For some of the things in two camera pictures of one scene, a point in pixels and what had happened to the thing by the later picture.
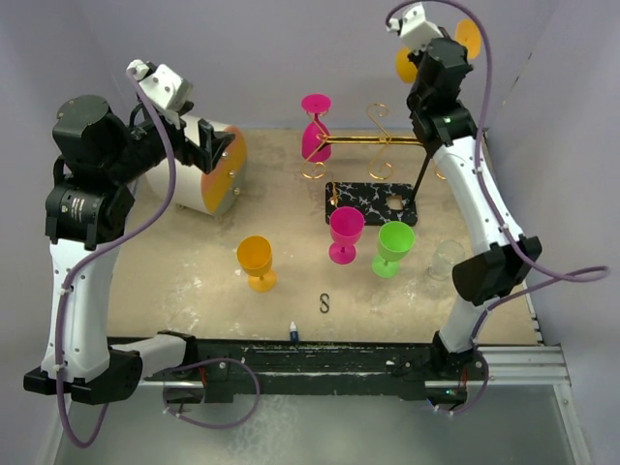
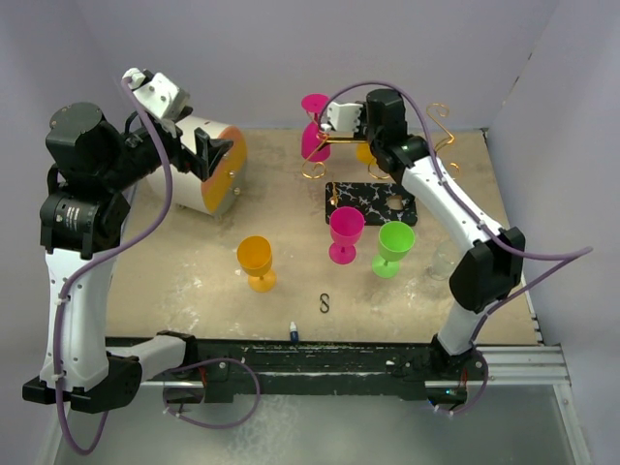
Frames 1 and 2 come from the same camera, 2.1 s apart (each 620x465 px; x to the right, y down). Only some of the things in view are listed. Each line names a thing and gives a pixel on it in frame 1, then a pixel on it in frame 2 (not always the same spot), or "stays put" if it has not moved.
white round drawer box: [217, 193] stays put
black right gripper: [418, 57] -> [360, 132]
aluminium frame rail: [524, 365] stays put
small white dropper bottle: [294, 334] stays put
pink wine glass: [314, 144] stays put
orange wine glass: [467, 31] -> [364, 154]
